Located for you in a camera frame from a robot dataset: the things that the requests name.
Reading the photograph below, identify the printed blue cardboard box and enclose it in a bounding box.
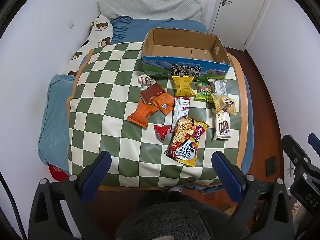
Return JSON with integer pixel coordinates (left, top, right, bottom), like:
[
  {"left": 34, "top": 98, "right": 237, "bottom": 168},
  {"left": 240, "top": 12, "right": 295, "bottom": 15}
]
[{"left": 141, "top": 28, "right": 231, "bottom": 80}]

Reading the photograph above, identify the blue fleece quilt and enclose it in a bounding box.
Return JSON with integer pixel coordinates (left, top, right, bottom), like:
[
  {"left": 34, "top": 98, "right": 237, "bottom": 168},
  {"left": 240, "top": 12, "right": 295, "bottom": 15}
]
[{"left": 38, "top": 74, "right": 80, "bottom": 175}]

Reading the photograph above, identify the yellow bread packet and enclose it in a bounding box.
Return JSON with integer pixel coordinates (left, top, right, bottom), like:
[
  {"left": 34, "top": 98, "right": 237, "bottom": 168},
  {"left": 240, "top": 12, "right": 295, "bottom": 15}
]
[{"left": 210, "top": 93, "right": 237, "bottom": 116}]

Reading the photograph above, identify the green candy bag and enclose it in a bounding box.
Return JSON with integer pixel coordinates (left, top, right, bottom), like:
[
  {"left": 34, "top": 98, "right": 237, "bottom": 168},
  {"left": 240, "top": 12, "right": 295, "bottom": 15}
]
[{"left": 195, "top": 79, "right": 215, "bottom": 103}]

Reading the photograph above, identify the white textured pillow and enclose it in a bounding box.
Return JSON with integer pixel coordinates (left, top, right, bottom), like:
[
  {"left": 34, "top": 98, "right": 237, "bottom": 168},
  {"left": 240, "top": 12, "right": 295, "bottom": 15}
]
[{"left": 97, "top": 0, "right": 204, "bottom": 22}]

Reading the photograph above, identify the red cloth item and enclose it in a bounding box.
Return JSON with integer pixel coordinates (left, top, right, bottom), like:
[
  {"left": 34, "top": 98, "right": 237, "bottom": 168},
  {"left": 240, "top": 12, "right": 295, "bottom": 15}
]
[{"left": 47, "top": 164, "right": 69, "bottom": 182}]

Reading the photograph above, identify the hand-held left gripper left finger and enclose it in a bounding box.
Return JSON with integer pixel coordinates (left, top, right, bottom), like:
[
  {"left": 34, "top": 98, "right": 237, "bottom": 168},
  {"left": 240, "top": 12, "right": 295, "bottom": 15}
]
[{"left": 29, "top": 151, "right": 112, "bottom": 240}]

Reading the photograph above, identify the small white candy wrapper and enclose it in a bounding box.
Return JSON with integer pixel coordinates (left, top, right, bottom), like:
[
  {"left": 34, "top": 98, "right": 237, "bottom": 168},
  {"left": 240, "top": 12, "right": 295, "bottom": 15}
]
[{"left": 139, "top": 74, "right": 157, "bottom": 90}]

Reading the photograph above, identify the white chocolate wafer packet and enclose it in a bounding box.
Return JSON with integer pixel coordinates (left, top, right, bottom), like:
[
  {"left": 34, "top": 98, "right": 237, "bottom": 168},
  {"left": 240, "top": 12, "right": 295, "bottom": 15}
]
[{"left": 213, "top": 110, "right": 232, "bottom": 140}]

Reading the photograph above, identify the red triangular snack packet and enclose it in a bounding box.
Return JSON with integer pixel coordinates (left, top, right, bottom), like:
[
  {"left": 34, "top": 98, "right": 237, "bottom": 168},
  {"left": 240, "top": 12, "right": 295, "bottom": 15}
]
[{"left": 154, "top": 124, "right": 170, "bottom": 143}]

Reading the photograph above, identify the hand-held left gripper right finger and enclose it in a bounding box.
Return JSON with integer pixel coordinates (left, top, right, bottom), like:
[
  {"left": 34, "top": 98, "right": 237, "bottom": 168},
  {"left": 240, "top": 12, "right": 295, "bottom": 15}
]
[{"left": 212, "top": 151, "right": 294, "bottom": 240}]

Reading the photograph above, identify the black wall socket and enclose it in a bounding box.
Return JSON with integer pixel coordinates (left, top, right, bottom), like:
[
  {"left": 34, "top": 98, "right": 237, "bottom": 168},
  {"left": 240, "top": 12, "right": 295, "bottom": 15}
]
[{"left": 265, "top": 156, "right": 277, "bottom": 177}]

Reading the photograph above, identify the black cable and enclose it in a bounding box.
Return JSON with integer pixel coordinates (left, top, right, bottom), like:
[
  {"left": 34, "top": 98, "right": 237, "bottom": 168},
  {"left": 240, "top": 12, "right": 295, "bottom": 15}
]
[{"left": 0, "top": 172, "right": 28, "bottom": 240}]

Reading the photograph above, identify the yellow crinkled snack packet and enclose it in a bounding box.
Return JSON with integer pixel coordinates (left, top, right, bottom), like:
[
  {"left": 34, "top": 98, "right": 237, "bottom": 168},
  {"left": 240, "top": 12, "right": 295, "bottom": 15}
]
[{"left": 172, "top": 76, "right": 197, "bottom": 97}]

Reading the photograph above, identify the long white red-label packet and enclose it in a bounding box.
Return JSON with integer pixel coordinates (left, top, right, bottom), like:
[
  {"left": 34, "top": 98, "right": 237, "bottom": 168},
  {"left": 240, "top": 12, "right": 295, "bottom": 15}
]
[{"left": 171, "top": 96, "right": 192, "bottom": 133}]

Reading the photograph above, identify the blue bed sheet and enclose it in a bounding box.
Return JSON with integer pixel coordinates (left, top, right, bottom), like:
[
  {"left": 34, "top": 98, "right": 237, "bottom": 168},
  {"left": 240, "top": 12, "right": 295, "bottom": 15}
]
[{"left": 110, "top": 15, "right": 252, "bottom": 173}]

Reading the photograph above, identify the grey fleece clothing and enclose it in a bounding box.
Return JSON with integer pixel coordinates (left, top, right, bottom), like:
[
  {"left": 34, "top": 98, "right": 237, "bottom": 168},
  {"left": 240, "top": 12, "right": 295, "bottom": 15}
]
[{"left": 116, "top": 192, "right": 250, "bottom": 240}]

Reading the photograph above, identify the green white checkered mat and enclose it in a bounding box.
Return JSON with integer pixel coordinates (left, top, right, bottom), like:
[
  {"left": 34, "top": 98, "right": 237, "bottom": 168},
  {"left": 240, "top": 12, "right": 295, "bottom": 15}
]
[{"left": 67, "top": 41, "right": 248, "bottom": 188}]

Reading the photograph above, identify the brown red snack packet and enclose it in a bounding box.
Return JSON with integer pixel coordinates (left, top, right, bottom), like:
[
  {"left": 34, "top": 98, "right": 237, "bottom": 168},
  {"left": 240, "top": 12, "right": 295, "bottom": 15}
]
[{"left": 139, "top": 84, "right": 166, "bottom": 105}]

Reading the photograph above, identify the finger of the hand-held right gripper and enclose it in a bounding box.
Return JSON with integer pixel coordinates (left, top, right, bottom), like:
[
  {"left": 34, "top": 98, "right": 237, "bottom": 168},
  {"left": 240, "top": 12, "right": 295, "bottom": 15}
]
[
  {"left": 307, "top": 133, "right": 320, "bottom": 155},
  {"left": 282, "top": 134, "right": 313, "bottom": 177}
]

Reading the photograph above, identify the yellow instant noodle packet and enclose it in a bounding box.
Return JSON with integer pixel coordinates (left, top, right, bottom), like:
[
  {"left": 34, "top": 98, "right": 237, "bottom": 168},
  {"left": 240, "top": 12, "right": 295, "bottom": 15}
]
[{"left": 164, "top": 116, "right": 210, "bottom": 168}]

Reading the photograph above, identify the bear print pillow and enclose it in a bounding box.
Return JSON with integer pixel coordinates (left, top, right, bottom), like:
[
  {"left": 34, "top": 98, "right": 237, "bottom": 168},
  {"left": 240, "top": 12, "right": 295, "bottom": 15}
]
[{"left": 67, "top": 15, "right": 114, "bottom": 77}]

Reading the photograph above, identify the white door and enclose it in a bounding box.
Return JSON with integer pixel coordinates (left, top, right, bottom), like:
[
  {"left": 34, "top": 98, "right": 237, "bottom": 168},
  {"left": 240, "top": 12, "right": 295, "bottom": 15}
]
[{"left": 212, "top": 0, "right": 273, "bottom": 50}]

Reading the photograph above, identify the orange pinched snack packet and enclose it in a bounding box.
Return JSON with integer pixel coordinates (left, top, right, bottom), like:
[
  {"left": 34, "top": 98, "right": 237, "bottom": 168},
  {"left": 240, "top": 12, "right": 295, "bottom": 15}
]
[{"left": 127, "top": 101, "right": 157, "bottom": 128}]

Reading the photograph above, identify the grey white snack packet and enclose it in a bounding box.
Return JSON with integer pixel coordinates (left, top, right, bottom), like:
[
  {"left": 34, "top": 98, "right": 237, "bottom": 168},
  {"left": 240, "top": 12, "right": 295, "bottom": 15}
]
[{"left": 209, "top": 79, "right": 228, "bottom": 97}]

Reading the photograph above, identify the orange snack packet white label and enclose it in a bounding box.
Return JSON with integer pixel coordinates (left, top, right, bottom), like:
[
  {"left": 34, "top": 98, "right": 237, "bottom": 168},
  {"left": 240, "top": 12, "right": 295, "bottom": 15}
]
[{"left": 149, "top": 92, "right": 175, "bottom": 115}]

